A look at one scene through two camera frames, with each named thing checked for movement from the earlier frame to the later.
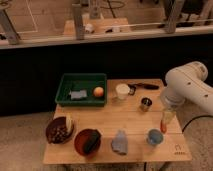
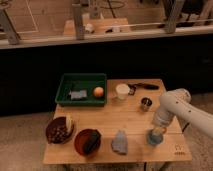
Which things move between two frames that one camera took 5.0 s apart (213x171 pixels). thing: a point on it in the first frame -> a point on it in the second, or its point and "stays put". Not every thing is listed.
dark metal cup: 146,103 stays put
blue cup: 154,137 stays put
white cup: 122,90 stays put
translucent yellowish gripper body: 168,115 -> 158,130
